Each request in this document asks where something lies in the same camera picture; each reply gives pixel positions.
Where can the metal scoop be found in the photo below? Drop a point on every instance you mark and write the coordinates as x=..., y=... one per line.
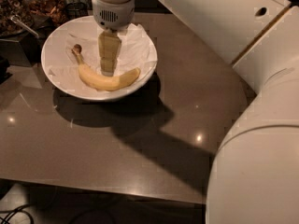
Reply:
x=17, y=20

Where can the yellow banana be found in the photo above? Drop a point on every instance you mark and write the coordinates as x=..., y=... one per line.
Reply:
x=100, y=82

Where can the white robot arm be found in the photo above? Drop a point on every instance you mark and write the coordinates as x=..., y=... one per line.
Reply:
x=253, y=178

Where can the dark wire basket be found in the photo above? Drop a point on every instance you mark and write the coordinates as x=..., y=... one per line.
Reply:
x=76, y=10

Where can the tray of dried snacks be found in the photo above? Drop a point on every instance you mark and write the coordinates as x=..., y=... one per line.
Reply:
x=54, y=9

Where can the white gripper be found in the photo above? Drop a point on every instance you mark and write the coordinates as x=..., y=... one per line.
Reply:
x=112, y=13

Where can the white bowl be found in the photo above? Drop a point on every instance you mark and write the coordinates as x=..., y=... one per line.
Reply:
x=62, y=84

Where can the white paper liner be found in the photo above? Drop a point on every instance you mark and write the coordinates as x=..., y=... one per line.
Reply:
x=134, y=47

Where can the glass jar of snacks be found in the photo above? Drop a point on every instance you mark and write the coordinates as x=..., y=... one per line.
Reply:
x=10, y=8

